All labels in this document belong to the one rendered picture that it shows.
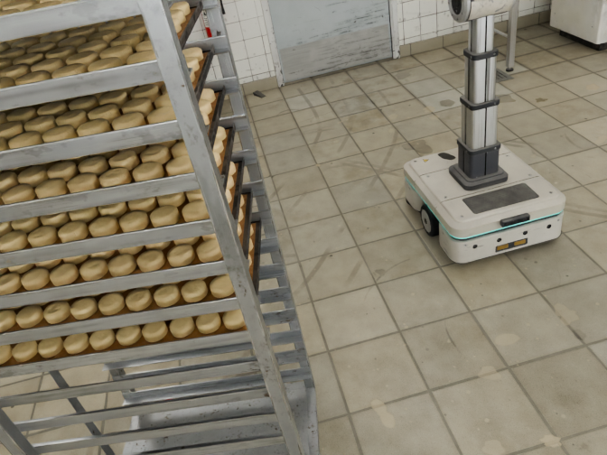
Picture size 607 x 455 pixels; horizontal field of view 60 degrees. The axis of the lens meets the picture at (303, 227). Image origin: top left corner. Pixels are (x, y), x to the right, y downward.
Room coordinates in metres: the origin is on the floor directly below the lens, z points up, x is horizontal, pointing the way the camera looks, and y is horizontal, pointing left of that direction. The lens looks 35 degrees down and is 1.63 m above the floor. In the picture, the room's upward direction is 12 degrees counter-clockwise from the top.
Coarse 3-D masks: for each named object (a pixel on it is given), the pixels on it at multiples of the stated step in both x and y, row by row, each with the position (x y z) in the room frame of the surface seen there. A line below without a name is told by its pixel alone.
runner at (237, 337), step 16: (208, 336) 0.75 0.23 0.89; (224, 336) 0.75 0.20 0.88; (240, 336) 0.75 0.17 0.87; (96, 352) 0.77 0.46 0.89; (112, 352) 0.77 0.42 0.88; (128, 352) 0.76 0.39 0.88; (144, 352) 0.76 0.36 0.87; (160, 352) 0.76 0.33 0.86; (0, 368) 0.79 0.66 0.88; (16, 368) 0.78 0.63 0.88; (32, 368) 0.78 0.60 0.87; (48, 368) 0.78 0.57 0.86; (64, 368) 0.78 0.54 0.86
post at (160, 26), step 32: (160, 0) 0.71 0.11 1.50; (160, 32) 0.71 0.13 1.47; (160, 64) 0.71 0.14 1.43; (192, 96) 0.72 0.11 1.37; (192, 128) 0.71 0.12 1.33; (192, 160) 0.71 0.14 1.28; (224, 192) 0.73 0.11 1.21; (224, 224) 0.71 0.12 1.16; (224, 256) 0.71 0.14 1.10; (256, 320) 0.71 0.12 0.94; (256, 352) 0.71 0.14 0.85; (288, 416) 0.71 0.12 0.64; (288, 448) 0.71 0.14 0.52
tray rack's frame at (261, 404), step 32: (64, 384) 1.01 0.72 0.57; (288, 384) 1.19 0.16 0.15; (0, 416) 0.78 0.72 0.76; (160, 416) 1.17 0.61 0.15; (192, 416) 1.14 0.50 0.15; (224, 416) 1.12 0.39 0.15; (32, 448) 0.79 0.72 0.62; (128, 448) 1.07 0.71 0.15; (160, 448) 1.05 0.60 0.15; (256, 448) 0.98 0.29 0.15
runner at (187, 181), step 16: (176, 176) 0.75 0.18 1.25; (192, 176) 0.74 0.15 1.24; (224, 176) 0.77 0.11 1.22; (80, 192) 0.76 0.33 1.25; (96, 192) 0.76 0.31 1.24; (112, 192) 0.76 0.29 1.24; (128, 192) 0.75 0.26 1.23; (144, 192) 0.75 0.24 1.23; (160, 192) 0.75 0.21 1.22; (176, 192) 0.75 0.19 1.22; (0, 208) 0.77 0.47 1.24; (16, 208) 0.77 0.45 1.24; (32, 208) 0.77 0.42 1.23; (48, 208) 0.76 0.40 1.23; (64, 208) 0.76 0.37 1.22; (80, 208) 0.76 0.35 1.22
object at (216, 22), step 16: (208, 16) 1.16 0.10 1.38; (224, 32) 1.16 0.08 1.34; (224, 64) 1.16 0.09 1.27; (240, 96) 1.16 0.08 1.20; (240, 112) 1.16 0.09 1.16; (256, 176) 1.16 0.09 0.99; (272, 224) 1.16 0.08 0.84; (272, 256) 1.16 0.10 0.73; (288, 304) 1.16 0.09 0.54; (304, 384) 1.16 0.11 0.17
